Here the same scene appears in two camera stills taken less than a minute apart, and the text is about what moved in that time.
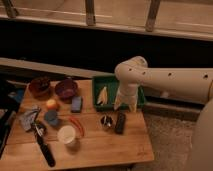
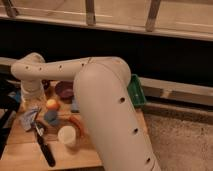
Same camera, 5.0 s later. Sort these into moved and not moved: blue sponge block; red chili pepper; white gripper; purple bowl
Moved: white gripper
Not moved: blue sponge block; purple bowl; red chili pepper
